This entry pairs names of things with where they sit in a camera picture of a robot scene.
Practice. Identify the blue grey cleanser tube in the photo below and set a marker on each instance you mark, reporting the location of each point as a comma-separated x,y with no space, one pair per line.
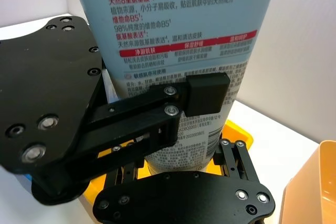
183,11

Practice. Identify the pale orange plastic container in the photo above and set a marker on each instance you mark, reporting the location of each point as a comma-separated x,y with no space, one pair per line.
312,187

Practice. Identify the yellow plastic bin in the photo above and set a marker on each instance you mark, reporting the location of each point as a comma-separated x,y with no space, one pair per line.
240,136

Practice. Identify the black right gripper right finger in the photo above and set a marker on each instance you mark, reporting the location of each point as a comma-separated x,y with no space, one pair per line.
236,161

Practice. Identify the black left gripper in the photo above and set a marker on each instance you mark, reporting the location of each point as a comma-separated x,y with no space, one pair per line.
44,82

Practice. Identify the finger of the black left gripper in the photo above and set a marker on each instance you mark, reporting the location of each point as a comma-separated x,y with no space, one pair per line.
204,95

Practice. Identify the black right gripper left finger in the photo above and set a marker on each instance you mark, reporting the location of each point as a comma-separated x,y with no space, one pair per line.
123,171

